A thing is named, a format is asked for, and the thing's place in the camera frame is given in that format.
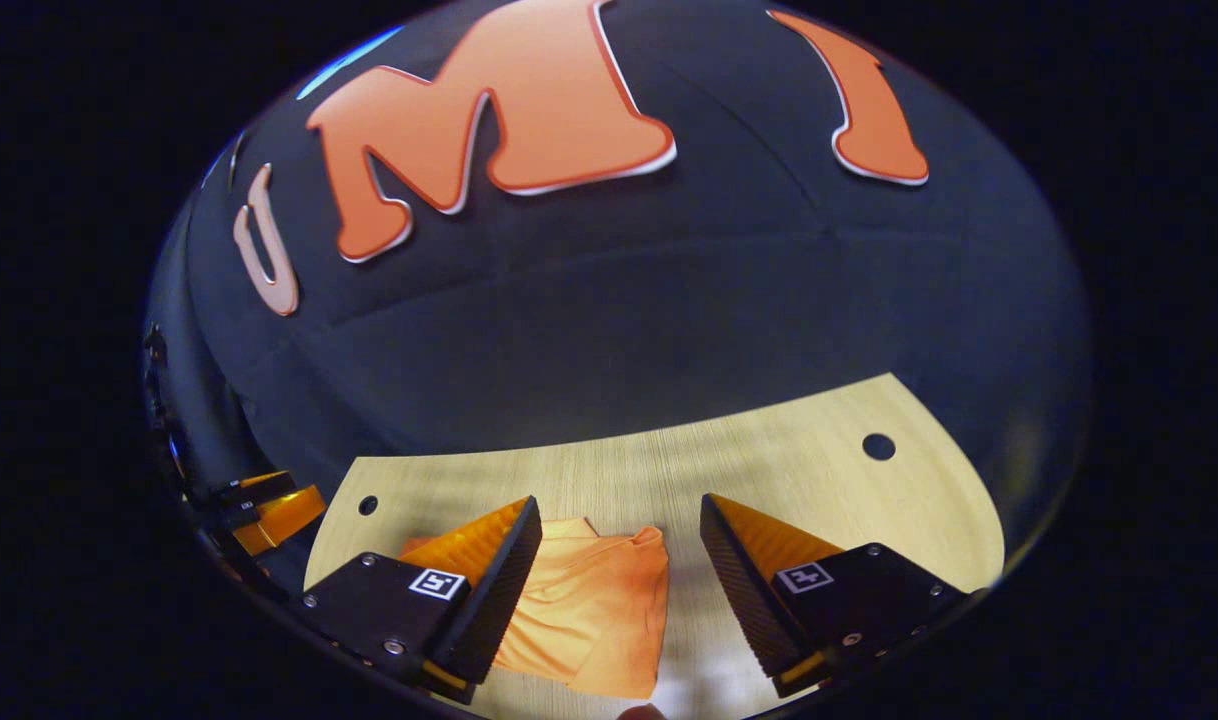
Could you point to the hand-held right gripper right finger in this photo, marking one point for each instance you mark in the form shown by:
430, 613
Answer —
744, 590

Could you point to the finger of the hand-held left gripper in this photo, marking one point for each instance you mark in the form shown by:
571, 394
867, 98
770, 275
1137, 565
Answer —
284, 515
259, 488

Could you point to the orange polo T-shirt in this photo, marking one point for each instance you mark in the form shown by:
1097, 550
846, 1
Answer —
599, 600

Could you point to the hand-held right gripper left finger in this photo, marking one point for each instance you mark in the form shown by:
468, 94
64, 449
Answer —
499, 590

